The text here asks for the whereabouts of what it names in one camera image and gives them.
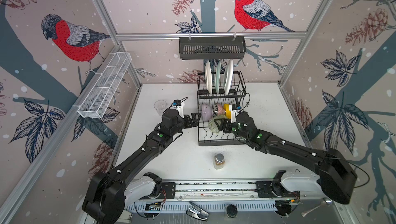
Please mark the white wire mesh shelf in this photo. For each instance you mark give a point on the white wire mesh shelf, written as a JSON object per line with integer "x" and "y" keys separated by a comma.
{"x": 100, "y": 96}

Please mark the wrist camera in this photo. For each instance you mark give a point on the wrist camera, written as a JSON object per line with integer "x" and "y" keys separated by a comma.
{"x": 233, "y": 111}
{"x": 179, "y": 106}

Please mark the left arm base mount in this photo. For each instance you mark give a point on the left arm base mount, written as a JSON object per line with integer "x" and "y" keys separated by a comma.
{"x": 164, "y": 191}

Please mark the spice jar silver lid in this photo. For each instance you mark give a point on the spice jar silver lid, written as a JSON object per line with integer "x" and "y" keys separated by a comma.
{"x": 219, "y": 161}

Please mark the round black cap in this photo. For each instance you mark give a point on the round black cap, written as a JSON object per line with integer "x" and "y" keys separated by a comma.
{"x": 231, "y": 211}

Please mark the black two-tier dish rack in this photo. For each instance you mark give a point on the black two-tier dish rack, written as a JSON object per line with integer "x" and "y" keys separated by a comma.
{"x": 236, "y": 95}

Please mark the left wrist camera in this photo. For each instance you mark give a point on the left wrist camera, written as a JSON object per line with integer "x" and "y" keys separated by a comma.
{"x": 179, "y": 106}

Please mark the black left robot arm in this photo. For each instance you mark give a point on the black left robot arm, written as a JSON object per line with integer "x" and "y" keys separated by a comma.
{"x": 106, "y": 199}

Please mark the white plate blue rim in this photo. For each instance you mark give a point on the white plate blue rim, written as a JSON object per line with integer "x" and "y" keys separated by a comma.
{"x": 228, "y": 75}

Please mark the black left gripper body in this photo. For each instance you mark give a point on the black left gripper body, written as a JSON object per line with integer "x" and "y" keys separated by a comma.
{"x": 180, "y": 125}

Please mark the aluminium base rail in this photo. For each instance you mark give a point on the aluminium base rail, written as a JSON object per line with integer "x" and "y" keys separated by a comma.
{"x": 304, "y": 183}

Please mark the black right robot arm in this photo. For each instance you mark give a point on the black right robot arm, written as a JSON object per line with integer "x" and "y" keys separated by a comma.
{"x": 337, "y": 178}

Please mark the pale green plate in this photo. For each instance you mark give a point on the pale green plate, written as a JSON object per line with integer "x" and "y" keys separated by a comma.
{"x": 217, "y": 77}

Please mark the yellow bowl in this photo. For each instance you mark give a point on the yellow bowl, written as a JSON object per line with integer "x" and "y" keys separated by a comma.
{"x": 228, "y": 110}

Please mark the green glass tumbler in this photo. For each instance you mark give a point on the green glass tumbler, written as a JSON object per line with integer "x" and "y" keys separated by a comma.
{"x": 211, "y": 125}

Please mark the white plate left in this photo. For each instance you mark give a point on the white plate left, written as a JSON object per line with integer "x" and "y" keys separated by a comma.
{"x": 208, "y": 77}

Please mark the metal spoon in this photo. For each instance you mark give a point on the metal spoon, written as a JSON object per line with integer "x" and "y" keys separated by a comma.
{"x": 323, "y": 203}

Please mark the black stapler centre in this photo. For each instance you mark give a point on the black stapler centre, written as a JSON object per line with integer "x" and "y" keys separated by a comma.
{"x": 197, "y": 212}

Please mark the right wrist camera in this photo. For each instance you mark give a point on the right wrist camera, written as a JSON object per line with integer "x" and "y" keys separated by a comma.
{"x": 233, "y": 111}

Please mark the clear glass tumbler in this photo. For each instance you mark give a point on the clear glass tumbler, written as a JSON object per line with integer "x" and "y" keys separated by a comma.
{"x": 160, "y": 106}

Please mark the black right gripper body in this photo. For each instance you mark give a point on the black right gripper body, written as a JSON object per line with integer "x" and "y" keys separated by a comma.
{"x": 235, "y": 130}

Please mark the black hanging wall basket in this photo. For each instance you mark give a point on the black hanging wall basket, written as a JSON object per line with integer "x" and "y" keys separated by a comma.
{"x": 210, "y": 48}

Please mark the lilac bowl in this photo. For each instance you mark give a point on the lilac bowl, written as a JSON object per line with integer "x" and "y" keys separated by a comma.
{"x": 207, "y": 112}

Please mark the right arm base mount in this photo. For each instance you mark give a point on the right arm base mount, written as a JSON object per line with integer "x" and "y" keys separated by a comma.
{"x": 268, "y": 189}

